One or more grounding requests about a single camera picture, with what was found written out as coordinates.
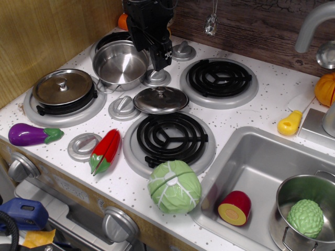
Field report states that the silver sink basin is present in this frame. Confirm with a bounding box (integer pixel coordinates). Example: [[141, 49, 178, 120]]
[[191, 127, 334, 250]]

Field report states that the silver stove knob back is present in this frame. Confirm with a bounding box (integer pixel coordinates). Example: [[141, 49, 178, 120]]
[[172, 41, 196, 62]]

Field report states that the blue clamp tool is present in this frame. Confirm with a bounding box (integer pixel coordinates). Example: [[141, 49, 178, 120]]
[[1, 198, 49, 231]]

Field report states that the red toy chili pepper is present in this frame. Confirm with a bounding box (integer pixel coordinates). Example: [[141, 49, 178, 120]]
[[88, 129, 121, 176]]

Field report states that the steel pot in sink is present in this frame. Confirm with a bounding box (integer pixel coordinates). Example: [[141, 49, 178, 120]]
[[269, 170, 334, 250]]

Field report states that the front right stove burner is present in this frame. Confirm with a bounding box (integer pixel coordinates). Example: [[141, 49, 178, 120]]
[[123, 112, 216, 178]]

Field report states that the red toy cheese half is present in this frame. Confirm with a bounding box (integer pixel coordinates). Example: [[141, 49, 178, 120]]
[[218, 190, 252, 226]]

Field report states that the purple toy eggplant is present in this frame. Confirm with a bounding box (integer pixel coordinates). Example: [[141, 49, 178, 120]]
[[8, 123, 64, 146]]

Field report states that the left oven knob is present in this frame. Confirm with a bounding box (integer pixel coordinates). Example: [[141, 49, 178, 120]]
[[8, 152, 40, 182]]

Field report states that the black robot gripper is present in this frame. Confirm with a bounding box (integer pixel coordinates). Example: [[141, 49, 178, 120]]
[[124, 1, 174, 72]]

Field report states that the empty steel pot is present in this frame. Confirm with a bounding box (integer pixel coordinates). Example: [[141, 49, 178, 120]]
[[92, 40, 150, 92]]

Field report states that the stove burner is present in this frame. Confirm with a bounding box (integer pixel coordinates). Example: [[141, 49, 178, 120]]
[[123, 112, 216, 178], [23, 75, 108, 129], [180, 58, 259, 110], [90, 31, 139, 67]]

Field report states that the silver stove knob centre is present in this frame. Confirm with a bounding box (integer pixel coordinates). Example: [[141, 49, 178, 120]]
[[143, 69, 171, 87]]

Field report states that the silver oven door handle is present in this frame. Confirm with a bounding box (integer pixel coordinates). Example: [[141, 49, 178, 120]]
[[15, 181, 132, 250]]

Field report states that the oven knob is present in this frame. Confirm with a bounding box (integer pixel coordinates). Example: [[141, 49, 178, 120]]
[[8, 152, 40, 182], [102, 206, 139, 244]]

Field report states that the silver stove knob middle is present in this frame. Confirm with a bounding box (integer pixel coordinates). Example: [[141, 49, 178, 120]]
[[108, 96, 141, 121]]

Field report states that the green toy cabbage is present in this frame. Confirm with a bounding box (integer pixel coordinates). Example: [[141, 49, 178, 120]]
[[147, 160, 202, 214]]

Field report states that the small steel pot lid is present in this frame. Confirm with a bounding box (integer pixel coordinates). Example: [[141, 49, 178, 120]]
[[133, 86, 189, 114]]

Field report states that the green toy artichoke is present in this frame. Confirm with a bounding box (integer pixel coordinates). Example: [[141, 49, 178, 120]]
[[286, 199, 324, 238]]

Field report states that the back left stove burner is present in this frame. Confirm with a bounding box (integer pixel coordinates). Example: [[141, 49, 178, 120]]
[[90, 31, 139, 67]]

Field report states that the front left stove burner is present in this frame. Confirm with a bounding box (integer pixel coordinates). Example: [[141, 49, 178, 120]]
[[23, 75, 108, 129]]

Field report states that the back right stove burner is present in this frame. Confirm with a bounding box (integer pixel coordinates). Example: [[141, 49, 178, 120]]
[[180, 58, 259, 110]]

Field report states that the silver toy faucet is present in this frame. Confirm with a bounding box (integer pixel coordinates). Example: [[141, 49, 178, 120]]
[[295, 1, 334, 53]]

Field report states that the orange toy fruit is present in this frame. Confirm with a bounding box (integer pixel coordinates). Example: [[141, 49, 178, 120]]
[[118, 13, 128, 31]]

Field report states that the orange toy pumpkin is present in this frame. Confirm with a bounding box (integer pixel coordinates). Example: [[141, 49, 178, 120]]
[[314, 73, 334, 107]]

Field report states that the large steel pot lid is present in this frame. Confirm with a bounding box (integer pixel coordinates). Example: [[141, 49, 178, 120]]
[[32, 69, 93, 106]]

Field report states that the hanging steel ladle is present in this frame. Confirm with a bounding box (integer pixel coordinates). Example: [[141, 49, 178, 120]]
[[316, 40, 334, 69]]

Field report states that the silver stove knob front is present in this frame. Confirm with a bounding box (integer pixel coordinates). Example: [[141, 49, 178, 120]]
[[68, 133, 102, 163]]

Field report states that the right oven knob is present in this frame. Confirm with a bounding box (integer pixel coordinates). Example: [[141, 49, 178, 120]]
[[102, 206, 139, 244]]

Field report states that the yellow handled toy knife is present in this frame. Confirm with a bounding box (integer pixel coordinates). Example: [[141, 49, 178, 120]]
[[277, 91, 315, 136]]

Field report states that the silver stove knob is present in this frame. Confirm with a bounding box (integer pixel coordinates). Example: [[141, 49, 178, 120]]
[[68, 133, 102, 163], [172, 41, 196, 62], [143, 69, 171, 87], [108, 96, 141, 121]]

